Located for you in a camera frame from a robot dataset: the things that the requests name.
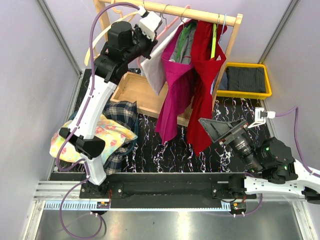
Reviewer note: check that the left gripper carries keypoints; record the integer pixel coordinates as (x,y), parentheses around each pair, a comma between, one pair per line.
(151,43)

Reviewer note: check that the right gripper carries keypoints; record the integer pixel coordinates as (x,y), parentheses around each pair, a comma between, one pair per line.
(216,129)

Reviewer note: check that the white garment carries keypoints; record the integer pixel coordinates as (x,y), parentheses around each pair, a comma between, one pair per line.
(153,68)

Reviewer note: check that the grey garment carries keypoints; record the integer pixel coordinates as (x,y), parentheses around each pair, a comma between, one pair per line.
(185,47)

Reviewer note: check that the magenta skirt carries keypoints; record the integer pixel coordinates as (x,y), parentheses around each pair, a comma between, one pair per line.
(180,76)

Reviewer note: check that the navy plaid skirt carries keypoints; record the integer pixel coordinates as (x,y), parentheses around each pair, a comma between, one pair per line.
(124,113)

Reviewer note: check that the pink hanger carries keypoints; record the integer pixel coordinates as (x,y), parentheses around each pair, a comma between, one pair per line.
(166,28)

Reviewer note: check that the grey hanger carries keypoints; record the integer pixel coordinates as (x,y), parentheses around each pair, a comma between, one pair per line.
(163,16)

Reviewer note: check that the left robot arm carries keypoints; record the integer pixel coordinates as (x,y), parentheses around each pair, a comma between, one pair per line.
(124,44)

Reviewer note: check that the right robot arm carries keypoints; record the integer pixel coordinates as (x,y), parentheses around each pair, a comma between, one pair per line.
(271,167)

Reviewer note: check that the red skirt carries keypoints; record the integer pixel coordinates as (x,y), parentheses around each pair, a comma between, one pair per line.
(202,103)

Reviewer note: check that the yellow-green hanger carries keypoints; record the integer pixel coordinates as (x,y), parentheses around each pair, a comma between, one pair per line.
(214,40)

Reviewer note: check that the yellow plastic bin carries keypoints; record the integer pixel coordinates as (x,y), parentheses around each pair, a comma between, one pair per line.
(245,94)

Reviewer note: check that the blue-grey folded cloth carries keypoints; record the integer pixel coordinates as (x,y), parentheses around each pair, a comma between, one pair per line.
(223,86)

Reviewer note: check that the wooden clothes rack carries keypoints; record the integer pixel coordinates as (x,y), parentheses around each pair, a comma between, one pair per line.
(134,87)

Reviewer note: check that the dark striped folded cloth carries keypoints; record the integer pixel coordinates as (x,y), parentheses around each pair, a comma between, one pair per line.
(246,79)

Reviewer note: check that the teal transparent basin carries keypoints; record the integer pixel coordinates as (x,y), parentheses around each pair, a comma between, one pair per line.
(118,126)

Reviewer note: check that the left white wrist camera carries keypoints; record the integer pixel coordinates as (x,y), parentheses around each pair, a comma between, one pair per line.
(149,23)

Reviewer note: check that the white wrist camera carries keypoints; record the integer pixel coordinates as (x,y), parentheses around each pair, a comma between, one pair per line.
(261,116)
(149,23)

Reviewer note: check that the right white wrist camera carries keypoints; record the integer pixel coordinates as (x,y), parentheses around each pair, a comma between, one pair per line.
(261,116)

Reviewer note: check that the light blue wire hanger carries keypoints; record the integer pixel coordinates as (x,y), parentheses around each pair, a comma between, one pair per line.
(219,54)

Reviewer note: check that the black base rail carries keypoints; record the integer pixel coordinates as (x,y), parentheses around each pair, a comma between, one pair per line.
(168,191)

